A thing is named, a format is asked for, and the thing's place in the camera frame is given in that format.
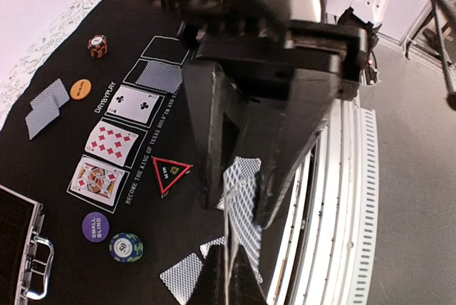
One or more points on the purple small blind button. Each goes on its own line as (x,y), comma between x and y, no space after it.
(95,227)

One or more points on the face-up diamonds card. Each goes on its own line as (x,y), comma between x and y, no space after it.
(110,143)

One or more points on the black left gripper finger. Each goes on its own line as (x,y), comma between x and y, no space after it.
(227,278)

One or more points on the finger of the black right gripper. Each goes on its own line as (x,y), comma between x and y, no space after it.
(298,131)
(216,108)

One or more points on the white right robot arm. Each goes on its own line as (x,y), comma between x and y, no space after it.
(294,56)

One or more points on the orange big blind button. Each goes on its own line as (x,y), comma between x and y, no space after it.
(81,89)

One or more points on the black poker mat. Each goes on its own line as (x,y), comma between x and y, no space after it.
(42,168)

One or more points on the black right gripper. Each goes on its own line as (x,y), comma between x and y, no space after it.
(264,24)

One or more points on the orange black poker chips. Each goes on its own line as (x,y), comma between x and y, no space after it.
(98,46)

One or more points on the aluminium poker chip case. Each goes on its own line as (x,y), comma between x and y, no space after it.
(26,256)

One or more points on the face-up king card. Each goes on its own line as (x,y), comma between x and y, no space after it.
(98,181)

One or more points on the red triangle all-in marker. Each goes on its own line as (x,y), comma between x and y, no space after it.
(168,173)

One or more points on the green poker chip pile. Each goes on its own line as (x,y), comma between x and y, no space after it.
(126,247)

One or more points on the face-up clubs card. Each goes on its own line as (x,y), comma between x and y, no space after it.
(133,104)

